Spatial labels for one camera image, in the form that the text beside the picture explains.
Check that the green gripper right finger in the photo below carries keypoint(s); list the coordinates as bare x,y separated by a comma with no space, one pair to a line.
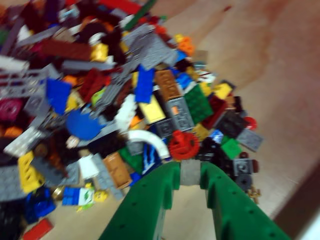
237,212

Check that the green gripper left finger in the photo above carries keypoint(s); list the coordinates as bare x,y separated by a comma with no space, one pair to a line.
142,207

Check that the grey Lego piece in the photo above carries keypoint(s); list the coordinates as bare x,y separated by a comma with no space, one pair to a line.
190,172

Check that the small tan Lego piece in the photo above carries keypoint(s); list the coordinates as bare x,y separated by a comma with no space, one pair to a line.
255,193

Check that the orange-brown Lego plate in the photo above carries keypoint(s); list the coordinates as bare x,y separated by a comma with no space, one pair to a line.
117,170

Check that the blue printed Lego slope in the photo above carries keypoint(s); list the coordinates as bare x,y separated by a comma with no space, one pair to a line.
151,157

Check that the small green Lego plate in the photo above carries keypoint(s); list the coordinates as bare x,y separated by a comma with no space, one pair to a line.
231,148

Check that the white Lego arch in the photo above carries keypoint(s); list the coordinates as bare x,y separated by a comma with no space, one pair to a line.
155,138

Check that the red Lego gear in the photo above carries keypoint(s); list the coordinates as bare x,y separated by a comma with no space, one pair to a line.
183,145

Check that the red round Lego plate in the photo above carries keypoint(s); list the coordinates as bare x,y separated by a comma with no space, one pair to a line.
250,123

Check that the pale yellow Lego tile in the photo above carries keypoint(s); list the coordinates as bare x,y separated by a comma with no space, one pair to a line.
152,111

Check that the grey printed Lego tile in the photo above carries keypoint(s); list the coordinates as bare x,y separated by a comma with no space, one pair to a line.
180,113

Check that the blue quarter-round Lego plate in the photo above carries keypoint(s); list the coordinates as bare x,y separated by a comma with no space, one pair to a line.
83,125

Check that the dark red Lego brick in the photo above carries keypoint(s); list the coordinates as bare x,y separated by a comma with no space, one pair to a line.
215,111

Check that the red Lego tile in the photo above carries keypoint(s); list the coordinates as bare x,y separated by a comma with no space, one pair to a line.
38,230

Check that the green square Lego plate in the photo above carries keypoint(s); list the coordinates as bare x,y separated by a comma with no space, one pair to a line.
198,103

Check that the yellow Lego technic brick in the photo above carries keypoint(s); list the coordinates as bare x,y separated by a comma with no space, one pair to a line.
30,172

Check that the brown Lego plate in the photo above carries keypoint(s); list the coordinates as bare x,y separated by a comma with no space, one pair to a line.
168,85

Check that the blue Lego wedge plate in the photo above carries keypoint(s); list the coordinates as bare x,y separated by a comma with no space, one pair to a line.
58,95

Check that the grey Lego wedge plate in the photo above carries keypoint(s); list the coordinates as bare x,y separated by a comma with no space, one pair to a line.
152,47

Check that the magenta Lego piece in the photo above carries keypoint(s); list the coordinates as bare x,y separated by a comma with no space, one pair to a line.
10,110

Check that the small orange Lego brick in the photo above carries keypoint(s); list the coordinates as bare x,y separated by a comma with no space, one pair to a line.
187,46

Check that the light grey Lego lattice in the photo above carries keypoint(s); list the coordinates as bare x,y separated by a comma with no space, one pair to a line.
22,82

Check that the yellow minifigure head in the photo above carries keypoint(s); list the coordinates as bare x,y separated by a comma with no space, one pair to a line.
101,196

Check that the dark grey stud brick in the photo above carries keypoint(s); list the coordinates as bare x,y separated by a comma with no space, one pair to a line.
242,167

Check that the dark grey square plate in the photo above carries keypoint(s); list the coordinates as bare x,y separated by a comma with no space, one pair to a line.
231,125

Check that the long dark brown plate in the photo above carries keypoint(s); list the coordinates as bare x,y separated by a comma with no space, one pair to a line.
66,50

